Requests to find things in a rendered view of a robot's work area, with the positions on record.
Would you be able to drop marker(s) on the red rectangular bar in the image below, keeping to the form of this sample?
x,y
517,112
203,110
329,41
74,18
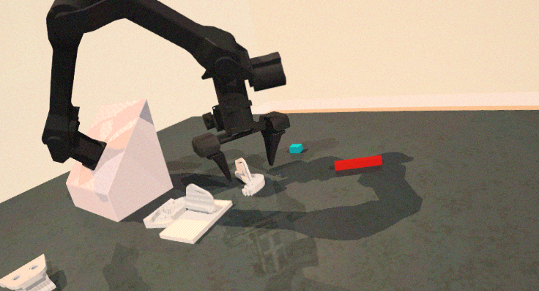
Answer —
x,y
359,162

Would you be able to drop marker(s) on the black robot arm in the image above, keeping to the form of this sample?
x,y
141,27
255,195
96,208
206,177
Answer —
x,y
226,62

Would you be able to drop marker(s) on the small cyan block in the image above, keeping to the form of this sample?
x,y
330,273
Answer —
x,y
296,148

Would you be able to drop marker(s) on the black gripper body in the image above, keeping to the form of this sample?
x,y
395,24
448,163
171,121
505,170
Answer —
x,y
237,117

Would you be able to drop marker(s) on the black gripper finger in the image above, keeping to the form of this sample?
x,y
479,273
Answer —
x,y
271,141
221,162

